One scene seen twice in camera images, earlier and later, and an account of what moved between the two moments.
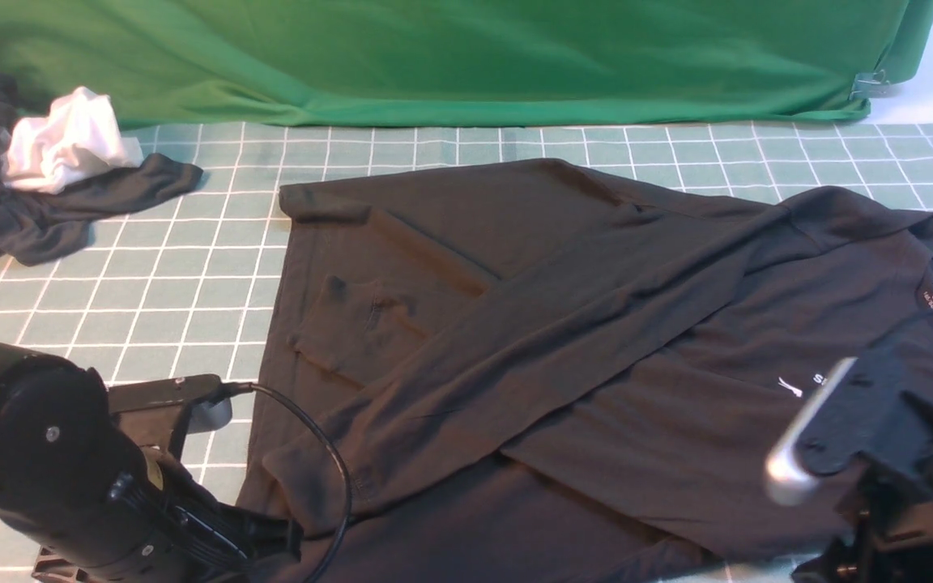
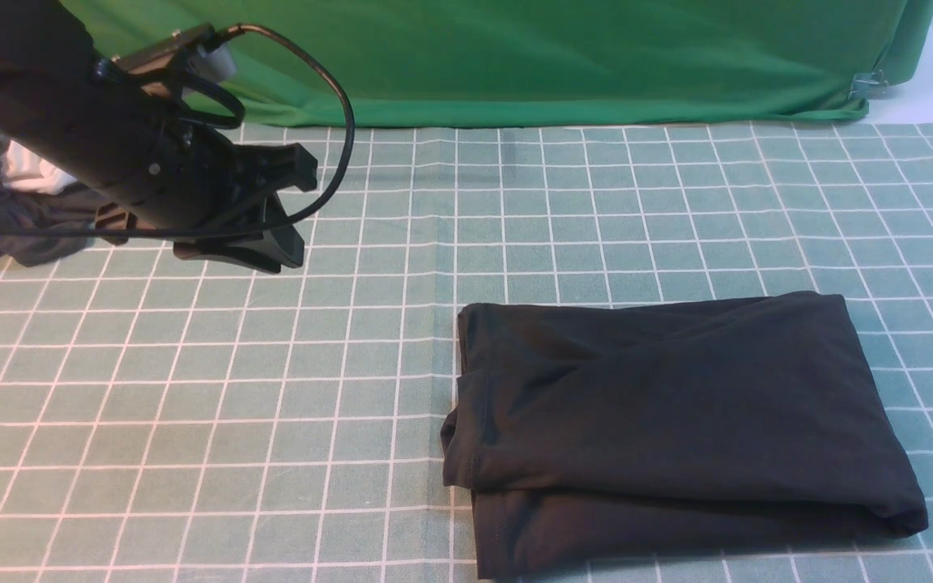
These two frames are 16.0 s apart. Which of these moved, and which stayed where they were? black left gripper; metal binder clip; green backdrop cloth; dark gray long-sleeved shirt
Moved: dark gray long-sleeved shirt; black left gripper
Stayed: metal binder clip; green backdrop cloth
